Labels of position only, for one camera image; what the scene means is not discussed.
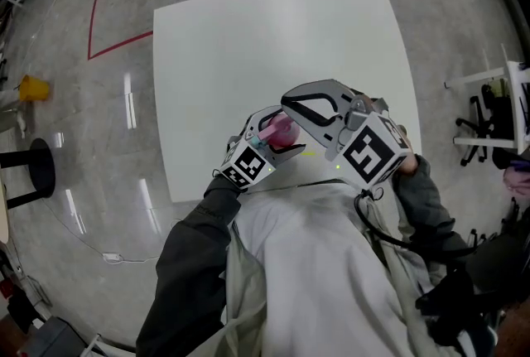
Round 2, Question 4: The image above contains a person's right forearm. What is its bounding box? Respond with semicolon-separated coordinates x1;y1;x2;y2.
391;154;470;262

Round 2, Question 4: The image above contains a pink round container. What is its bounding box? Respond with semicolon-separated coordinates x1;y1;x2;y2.
267;114;301;147

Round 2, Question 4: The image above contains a black office chair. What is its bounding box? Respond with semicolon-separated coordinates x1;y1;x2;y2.
452;83;518;166

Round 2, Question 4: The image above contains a person's right hand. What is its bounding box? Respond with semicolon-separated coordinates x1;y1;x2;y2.
397;125;419;176

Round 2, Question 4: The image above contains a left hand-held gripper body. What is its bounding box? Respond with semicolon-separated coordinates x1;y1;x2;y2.
219;117;278;194

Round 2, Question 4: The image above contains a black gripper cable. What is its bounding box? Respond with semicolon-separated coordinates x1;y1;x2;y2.
354;189;476;260

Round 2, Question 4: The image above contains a person's torso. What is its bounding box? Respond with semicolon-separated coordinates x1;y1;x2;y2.
223;179;456;357

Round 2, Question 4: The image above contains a white desk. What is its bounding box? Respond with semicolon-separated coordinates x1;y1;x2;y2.
443;60;530;156

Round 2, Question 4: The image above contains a person's left forearm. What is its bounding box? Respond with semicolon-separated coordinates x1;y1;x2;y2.
135;175;244;357

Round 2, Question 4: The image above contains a yellow bucket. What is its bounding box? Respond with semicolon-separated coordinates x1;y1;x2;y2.
18;74;51;103

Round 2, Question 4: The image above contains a pink rounded object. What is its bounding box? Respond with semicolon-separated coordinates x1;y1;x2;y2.
502;157;530;200

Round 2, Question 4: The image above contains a white floor cable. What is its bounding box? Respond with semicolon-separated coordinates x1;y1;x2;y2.
45;201;161;266

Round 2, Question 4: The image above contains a black seat chair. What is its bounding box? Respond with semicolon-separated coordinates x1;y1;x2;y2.
416;230;530;349

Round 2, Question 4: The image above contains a grey equipment case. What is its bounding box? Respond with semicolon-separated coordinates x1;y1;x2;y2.
24;316;90;357

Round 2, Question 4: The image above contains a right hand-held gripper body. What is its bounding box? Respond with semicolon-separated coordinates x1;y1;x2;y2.
324;95;409;188

